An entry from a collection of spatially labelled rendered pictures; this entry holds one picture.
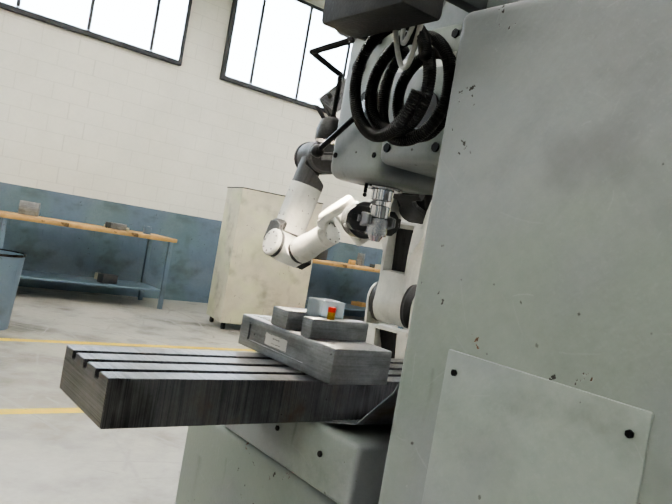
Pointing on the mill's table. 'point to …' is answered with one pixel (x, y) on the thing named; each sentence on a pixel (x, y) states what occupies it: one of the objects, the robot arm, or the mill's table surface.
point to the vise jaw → (288, 317)
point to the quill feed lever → (335, 133)
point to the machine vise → (320, 349)
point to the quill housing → (367, 168)
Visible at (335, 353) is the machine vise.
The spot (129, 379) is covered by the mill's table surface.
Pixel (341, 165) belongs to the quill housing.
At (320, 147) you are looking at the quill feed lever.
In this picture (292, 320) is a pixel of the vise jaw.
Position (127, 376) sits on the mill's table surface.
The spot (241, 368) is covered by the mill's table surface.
